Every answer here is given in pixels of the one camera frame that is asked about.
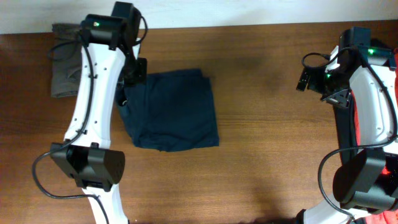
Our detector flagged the dark navy blue shorts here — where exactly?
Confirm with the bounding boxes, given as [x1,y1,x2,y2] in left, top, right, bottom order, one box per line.
[115,68,220,152]

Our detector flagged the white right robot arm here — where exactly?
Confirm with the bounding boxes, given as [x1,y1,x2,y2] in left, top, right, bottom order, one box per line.
[295,27,397,223]

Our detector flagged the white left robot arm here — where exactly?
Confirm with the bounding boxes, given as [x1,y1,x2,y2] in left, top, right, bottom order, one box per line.
[48,1,147,223]

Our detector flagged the folded grey cargo shorts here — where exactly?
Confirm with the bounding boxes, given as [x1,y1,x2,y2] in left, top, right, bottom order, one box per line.
[47,23,81,98]

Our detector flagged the red t-shirt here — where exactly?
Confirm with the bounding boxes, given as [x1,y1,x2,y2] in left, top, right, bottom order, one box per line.
[353,47,398,224]

